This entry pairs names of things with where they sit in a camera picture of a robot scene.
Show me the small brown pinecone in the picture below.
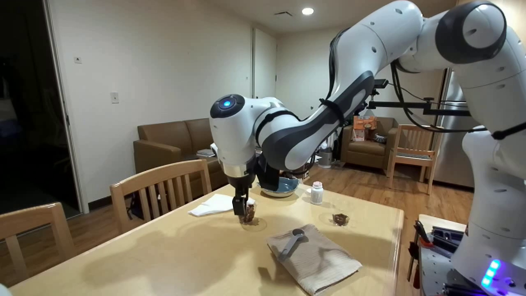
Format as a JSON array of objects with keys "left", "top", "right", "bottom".
[{"left": 331, "top": 212, "right": 351, "bottom": 229}]

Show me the grey metal mounting plate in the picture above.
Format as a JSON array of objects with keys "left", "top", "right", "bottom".
[{"left": 418, "top": 245, "right": 459, "bottom": 296}]

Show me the white interior door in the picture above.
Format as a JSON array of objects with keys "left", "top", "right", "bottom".
[{"left": 252, "top": 27, "right": 280, "bottom": 112}]

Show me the white pill bottle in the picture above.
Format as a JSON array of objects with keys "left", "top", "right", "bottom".
[{"left": 310, "top": 181, "right": 326, "bottom": 206}]

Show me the orange white box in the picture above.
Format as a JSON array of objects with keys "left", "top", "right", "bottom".
[{"left": 352, "top": 115, "right": 380, "bottom": 143}]

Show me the blue ceramic plate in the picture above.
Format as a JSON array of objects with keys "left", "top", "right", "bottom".
[{"left": 260, "top": 175, "right": 302, "bottom": 199}]

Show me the brown armchair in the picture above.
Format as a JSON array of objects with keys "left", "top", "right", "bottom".
[{"left": 341, "top": 117, "right": 402, "bottom": 171}]

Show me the black clamp bar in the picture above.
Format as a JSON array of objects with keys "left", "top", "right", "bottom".
[{"left": 430, "top": 226, "right": 468, "bottom": 255}]

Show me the brown leather sofa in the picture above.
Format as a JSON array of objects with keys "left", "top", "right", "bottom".
[{"left": 132, "top": 117, "right": 229, "bottom": 191}]

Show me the black camera boom bar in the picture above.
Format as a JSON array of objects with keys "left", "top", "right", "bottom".
[{"left": 367, "top": 79, "right": 474, "bottom": 133}]

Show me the light blue measuring spoon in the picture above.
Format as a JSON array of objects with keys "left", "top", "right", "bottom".
[{"left": 278, "top": 227, "right": 310, "bottom": 262}]

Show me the wooden side chair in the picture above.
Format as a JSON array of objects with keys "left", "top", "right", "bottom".
[{"left": 385, "top": 122, "right": 446, "bottom": 194}]

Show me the grey folded towel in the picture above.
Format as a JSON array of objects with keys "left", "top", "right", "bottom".
[{"left": 265, "top": 222, "right": 364, "bottom": 296}]

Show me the stainless steel refrigerator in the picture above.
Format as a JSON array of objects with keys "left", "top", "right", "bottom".
[{"left": 435, "top": 71, "right": 484, "bottom": 191}]

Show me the white paper napkin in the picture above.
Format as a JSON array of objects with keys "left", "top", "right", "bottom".
[{"left": 188, "top": 193, "right": 237, "bottom": 219}]

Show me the light wooden dining chair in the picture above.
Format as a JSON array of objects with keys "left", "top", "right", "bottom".
[
  {"left": 0, "top": 202, "right": 76, "bottom": 286},
  {"left": 109, "top": 158, "right": 214, "bottom": 235}
]

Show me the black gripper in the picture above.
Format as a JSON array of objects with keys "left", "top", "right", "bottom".
[{"left": 229, "top": 173, "right": 257, "bottom": 221}]

